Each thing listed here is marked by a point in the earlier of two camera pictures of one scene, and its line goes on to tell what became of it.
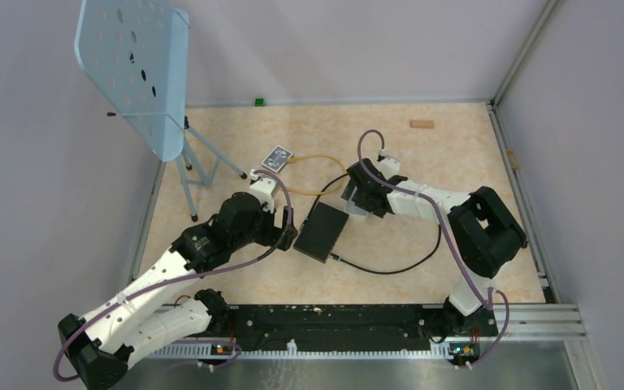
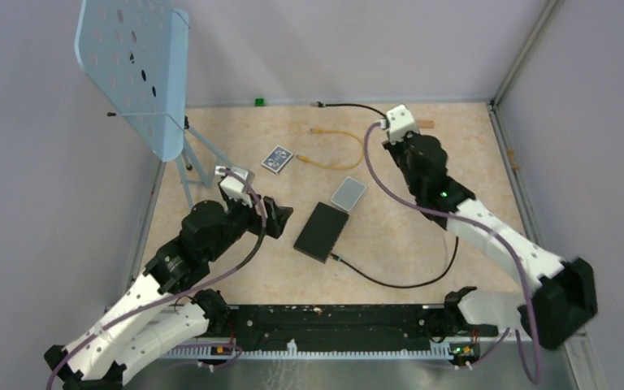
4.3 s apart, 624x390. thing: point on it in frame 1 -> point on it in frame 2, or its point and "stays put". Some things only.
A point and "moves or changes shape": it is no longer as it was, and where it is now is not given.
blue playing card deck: [277, 158] stays put
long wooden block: [414, 123] stays put
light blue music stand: [137, 50] stays put
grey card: [352, 207] moves or changes shape
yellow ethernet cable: [292, 160] -> [327, 131]
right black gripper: [359, 201] -> [392, 149]
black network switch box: [321, 231] stays put
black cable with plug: [374, 270] -> [383, 116]
